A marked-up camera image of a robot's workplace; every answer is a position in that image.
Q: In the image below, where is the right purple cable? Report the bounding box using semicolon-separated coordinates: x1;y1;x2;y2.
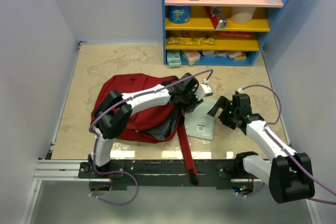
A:
236;84;336;206

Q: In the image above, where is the red student backpack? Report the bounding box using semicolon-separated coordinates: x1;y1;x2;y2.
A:
90;73;200;185

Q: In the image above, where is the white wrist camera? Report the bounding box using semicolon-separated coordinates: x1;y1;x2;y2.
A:
236;88;244;94
195;84;214;100

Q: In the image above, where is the yellow sponge pack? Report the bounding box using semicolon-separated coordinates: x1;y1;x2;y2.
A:
234;52;247;61

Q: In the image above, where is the blue cartoon tin can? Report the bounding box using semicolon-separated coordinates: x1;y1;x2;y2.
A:
167;6;191;24

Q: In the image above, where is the orange flat box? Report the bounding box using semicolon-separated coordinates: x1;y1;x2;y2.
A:
216;31;254;38

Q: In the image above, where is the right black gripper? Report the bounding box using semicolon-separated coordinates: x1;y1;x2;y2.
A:
207;96;238;130

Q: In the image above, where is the white orange tissue pack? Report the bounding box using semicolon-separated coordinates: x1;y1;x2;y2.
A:
182;50;201;66

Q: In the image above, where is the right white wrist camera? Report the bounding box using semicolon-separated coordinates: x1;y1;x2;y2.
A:
236;88;244;94

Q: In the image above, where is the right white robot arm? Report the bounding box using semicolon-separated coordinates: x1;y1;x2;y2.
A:
207;93;315;204

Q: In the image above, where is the teal tissue box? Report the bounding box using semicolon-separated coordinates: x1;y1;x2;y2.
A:
166;50;182;68

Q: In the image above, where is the red silver snack bag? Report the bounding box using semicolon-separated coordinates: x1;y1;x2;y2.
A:
211;6;228;30

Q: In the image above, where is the silver grey laptop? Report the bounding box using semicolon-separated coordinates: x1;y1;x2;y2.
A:
184;98;216;141

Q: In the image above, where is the white cylindrical container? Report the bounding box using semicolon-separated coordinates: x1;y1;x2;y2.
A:
229;6;256;24

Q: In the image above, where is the blue shelf unit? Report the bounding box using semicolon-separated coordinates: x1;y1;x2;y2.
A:
162;0;289;66

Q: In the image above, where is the purple cable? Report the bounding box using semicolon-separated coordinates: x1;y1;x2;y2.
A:
88;69;214;205
236;84;336;206

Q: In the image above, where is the aluminium frame rail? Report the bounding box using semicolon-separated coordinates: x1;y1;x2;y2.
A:
33;158;271;182

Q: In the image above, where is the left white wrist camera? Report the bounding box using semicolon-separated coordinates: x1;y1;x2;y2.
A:
195;84;214;100

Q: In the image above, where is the yellow snack packet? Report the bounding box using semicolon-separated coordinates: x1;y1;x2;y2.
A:
166;37;215;46

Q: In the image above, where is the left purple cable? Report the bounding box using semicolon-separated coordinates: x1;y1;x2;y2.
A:
88;69;214;205

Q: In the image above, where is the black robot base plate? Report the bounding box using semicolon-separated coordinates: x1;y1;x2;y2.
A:
78;159;262;192

